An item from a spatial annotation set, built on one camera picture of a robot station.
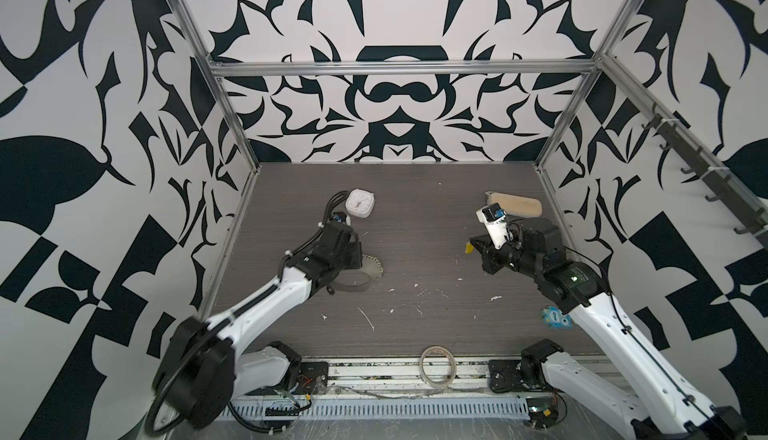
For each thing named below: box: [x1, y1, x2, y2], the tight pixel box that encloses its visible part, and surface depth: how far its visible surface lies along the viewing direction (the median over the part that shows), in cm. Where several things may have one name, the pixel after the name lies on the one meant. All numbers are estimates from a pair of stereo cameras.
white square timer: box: [345, 188, 375, 219], surface depth 107 cm
